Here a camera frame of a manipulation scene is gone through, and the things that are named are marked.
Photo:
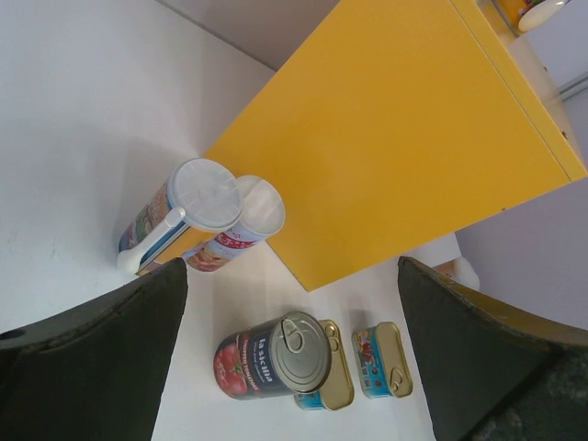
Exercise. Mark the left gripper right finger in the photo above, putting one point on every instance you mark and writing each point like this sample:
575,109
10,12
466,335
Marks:
491,371

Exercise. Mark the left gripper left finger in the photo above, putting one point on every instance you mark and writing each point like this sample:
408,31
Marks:
98,370

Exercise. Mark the round tomato tin can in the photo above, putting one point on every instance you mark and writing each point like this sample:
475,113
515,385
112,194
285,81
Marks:
285,356

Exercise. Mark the small red-white can left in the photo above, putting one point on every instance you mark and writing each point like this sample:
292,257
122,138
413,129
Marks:
263,215

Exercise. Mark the tall can with white spoon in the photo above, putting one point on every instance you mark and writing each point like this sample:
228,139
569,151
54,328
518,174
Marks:
521,16

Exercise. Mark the small red-white can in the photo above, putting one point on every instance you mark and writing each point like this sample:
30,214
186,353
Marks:
263,215
461,271

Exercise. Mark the flat gold tin right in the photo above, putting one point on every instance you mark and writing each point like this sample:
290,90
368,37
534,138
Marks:
382,367

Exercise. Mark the yellow two-shelf cabinet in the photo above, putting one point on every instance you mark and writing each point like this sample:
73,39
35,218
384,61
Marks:
395,123

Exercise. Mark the flat gold tin left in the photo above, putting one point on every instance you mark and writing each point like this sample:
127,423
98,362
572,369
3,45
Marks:
337,392

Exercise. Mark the flat gold tin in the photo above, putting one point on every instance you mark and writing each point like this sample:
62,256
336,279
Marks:
337,392
382,367

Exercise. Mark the small red-white can right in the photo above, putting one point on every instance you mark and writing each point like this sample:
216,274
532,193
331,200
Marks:
461,271

